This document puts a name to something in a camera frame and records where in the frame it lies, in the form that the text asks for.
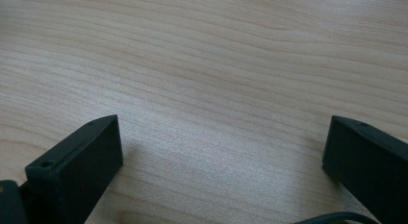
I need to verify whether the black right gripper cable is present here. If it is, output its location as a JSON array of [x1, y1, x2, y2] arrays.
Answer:
[[292, 212, 381, 224]]

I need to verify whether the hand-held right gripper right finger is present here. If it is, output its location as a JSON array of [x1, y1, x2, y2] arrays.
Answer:
[[321, 114, 408, 224]]

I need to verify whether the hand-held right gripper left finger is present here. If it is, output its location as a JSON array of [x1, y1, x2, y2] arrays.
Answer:
[[18, 114, 124, 224]]

